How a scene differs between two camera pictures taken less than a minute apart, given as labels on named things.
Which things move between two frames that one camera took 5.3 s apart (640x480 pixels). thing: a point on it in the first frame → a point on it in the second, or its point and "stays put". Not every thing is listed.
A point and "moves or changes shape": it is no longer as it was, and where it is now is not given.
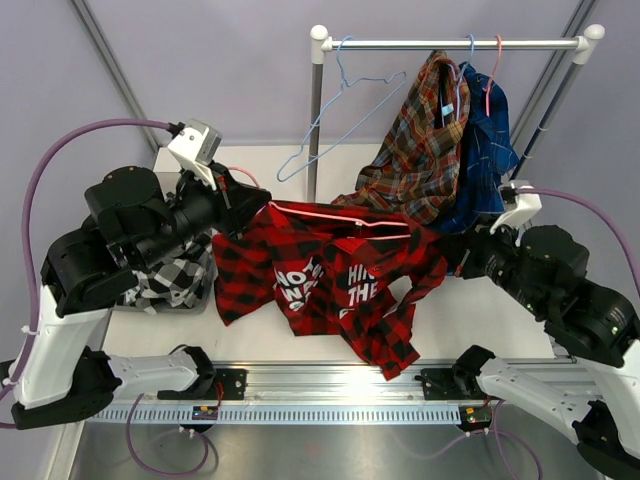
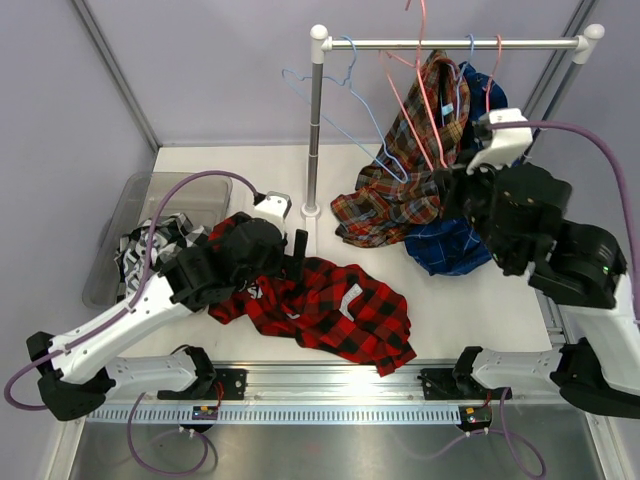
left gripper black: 233,202 → 289,264
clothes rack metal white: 585,43 stays put
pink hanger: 334,217 → 384,58
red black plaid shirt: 336,271 moves or changes shape
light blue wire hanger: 348,82 → 284,71
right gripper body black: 486,253 → 472,196
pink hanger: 487,87 stays put
